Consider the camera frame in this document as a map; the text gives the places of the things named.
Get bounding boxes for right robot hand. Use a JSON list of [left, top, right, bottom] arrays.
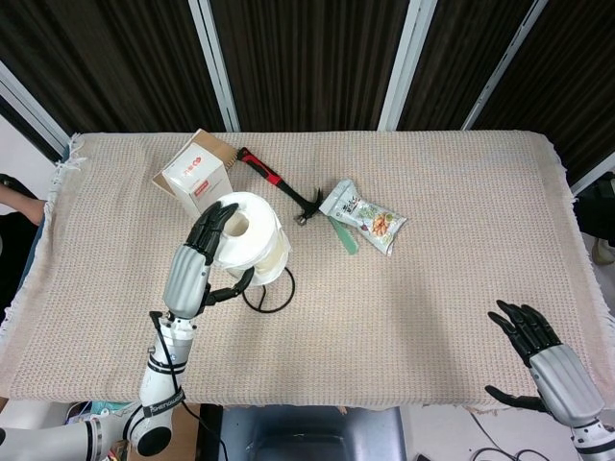
[[483, 300, 605, 427]]

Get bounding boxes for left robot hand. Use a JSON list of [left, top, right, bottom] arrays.
[[162, 201, 256, 319]]

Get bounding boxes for white paper roll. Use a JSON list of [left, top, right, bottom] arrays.
[[210, 191, 293, 288]]

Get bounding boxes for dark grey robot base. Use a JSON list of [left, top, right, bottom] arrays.
[[216, 405, 408, 461]]

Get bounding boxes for red black claw hammer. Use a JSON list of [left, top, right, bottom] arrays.
[[235, 146, 325, 227]]

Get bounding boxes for white cardboard box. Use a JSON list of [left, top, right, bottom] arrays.
[[152, 128, 240, 199]]

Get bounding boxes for green plastic comb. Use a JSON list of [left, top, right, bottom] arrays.
[[328, 215, 361, 257]]

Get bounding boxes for snack bag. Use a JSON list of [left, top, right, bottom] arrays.
[[318, 179, 408, 257]]

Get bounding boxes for clutter of small packages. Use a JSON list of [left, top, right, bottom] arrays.
[[64, 400, 140, 424]]

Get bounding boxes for person in black clothes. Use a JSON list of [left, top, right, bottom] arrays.
[[0, 172, 48, 328]]

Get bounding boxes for beige woven tablecloth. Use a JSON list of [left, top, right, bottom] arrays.
[[0, 130, 615, 417]]

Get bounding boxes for black wire roll holder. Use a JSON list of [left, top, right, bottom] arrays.
[[241, 268, 296, 315]]

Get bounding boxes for black cable on floor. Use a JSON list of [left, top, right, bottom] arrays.
[[468, 411, 573, 461]]

